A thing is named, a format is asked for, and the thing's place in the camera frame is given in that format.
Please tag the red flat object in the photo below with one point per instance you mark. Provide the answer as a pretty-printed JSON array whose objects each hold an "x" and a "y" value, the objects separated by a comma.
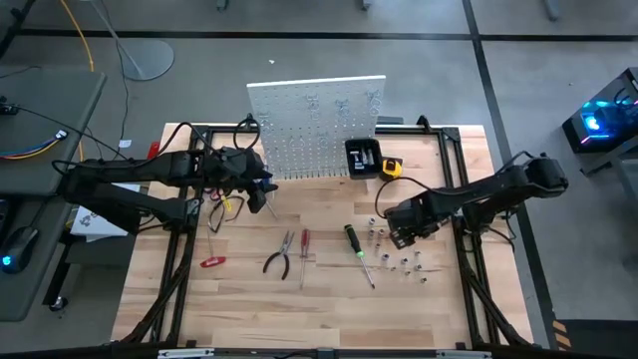
[{"x": 153, "y": 149}]

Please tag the grey side desk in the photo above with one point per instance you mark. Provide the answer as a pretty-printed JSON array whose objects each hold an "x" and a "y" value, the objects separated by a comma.
[{"x": 45, "y": 124}]

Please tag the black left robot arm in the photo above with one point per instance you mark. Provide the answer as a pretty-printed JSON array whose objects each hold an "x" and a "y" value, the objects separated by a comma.
[{"x": 124, "y": 167}]

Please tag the silver metal bracket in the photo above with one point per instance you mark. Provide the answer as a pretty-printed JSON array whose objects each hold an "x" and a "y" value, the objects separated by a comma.
[
  {"x": 185, "y": 353},
  {"x": 463, "y": 354}
]

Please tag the black plastic bin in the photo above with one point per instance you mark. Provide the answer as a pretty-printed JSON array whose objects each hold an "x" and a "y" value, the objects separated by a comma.
[{"x": 377, "y": 172}]

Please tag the white paper sheet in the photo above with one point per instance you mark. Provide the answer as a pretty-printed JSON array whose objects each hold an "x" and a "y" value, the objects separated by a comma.
[
  {"x": 127, "y": 188},
  {"x": 92, "y": 222}
]

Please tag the yellow black tape measure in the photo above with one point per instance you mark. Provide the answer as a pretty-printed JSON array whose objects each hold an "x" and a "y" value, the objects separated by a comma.
[{"x": 392, "y": 169}]

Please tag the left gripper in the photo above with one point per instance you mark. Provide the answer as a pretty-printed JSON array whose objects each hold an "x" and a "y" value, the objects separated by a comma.
[{"x": 234, "y": 167}]

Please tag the black computer mouse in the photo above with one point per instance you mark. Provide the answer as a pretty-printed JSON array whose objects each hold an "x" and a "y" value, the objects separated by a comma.
[{"x": 17, "y": 249}]

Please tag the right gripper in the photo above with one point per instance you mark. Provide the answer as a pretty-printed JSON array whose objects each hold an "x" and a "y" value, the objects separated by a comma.
[{"x": 414, "y": 217}]

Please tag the computer case with lights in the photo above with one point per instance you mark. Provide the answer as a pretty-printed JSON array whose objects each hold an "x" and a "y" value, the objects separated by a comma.
[{"x": 593, "y": 122}]

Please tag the small white tag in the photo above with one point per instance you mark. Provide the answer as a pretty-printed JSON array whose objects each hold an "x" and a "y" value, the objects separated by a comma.
[{"x": 124, "y": 143}]

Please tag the white perforated pegboard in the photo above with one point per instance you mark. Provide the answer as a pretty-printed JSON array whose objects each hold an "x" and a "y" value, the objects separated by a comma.
[{"x": 299, "y": 124}]

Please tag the grey round stand base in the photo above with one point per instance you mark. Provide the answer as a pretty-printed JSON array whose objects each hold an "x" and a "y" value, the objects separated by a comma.
[{"x": 147, "y": 60}]

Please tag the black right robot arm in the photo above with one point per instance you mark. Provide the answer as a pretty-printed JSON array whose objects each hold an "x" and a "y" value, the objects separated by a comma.
[{"x": 498, "y": 187}]

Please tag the black caster wheel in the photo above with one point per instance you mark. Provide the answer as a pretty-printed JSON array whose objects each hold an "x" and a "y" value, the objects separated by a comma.
[{"x": 59, "y": 303}]

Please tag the black metal table frame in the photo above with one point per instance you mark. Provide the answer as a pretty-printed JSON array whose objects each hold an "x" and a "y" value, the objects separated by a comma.
[{"x": 224, "y": 130}]

